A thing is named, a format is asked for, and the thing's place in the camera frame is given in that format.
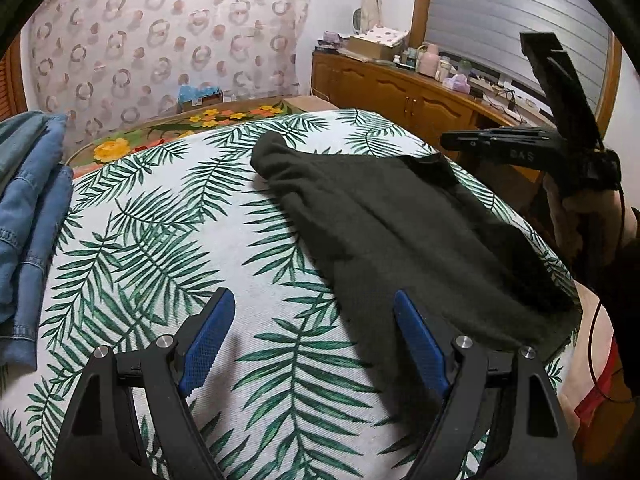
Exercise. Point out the purple small container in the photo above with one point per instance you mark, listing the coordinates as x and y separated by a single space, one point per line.
458 83

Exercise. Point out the stack of folded blue jeans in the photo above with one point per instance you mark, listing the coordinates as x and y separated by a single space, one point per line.
36 190

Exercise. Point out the grey window roller blind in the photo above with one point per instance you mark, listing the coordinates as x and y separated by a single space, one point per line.
489 32

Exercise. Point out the dark olive pants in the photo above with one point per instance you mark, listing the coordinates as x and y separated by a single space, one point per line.
376 226

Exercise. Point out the floral blanket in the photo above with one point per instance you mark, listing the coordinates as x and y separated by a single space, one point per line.
118 144

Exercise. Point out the palm leaf print sheet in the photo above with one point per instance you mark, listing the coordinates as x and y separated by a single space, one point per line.
147 240

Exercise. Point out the blue topped cardboard box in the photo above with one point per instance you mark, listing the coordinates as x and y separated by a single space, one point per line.
190 97

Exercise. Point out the wooden sideboard cabinet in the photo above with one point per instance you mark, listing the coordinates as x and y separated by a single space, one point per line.
427 110

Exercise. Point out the circle pattern curtain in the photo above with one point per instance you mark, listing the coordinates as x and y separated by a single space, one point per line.
108 64

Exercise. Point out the person's right hand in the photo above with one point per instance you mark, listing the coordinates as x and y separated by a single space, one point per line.
589 228

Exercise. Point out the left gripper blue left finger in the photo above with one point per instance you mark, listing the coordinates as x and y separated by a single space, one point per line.
199 339

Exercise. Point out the cardboard box with dotted cloth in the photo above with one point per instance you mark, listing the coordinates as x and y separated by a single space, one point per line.
378 43

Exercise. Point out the pink thermos jug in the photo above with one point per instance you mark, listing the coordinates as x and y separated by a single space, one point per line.
428 60

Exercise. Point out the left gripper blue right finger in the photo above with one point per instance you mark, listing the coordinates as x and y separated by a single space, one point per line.
422 333

